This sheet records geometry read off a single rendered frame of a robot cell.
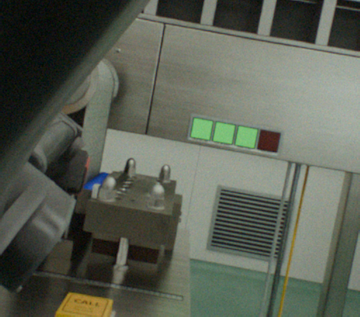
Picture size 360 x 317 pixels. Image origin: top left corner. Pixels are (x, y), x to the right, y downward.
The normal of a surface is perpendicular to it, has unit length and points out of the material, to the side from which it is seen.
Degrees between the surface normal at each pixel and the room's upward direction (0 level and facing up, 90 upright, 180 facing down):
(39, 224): 53
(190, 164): 90
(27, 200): 36
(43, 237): 57
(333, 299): 90
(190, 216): 90
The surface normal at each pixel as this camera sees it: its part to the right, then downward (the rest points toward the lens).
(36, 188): 0.66, -0.68
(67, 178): 0.07, -0.44
